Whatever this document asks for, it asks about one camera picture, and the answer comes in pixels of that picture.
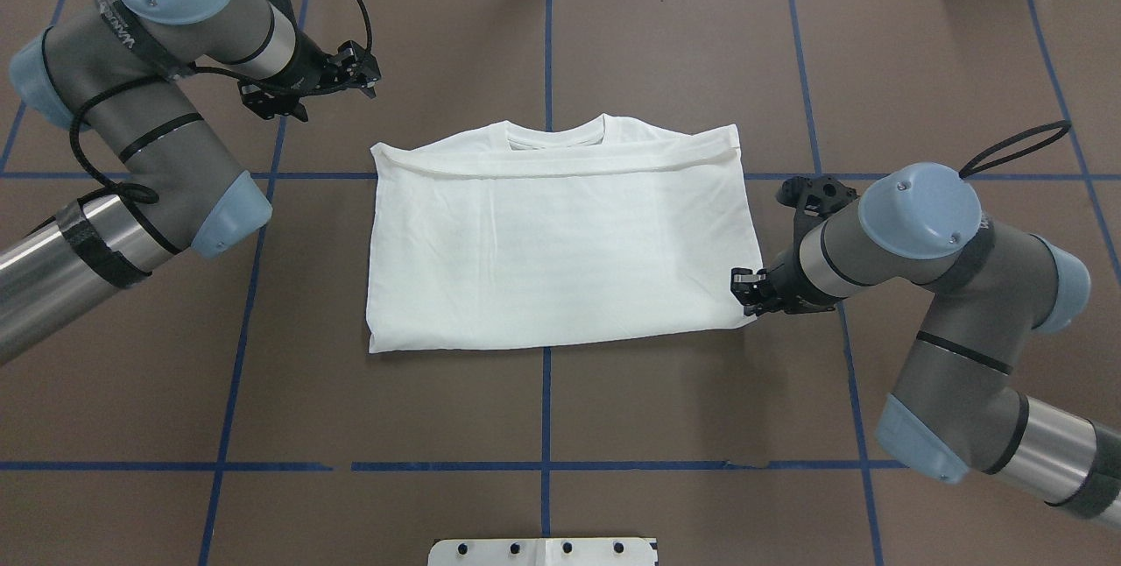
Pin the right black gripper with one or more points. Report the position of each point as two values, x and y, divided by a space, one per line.
787 279

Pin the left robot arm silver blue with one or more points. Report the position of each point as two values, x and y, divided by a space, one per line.
165 182

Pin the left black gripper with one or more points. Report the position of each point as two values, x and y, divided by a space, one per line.
306 75

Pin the white long-sleeve printed shirt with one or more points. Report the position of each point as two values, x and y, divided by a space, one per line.
502 237

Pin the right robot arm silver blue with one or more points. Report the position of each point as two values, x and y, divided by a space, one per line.
951 410

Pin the white mounting plate with holes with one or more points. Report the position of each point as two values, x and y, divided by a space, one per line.
545 551

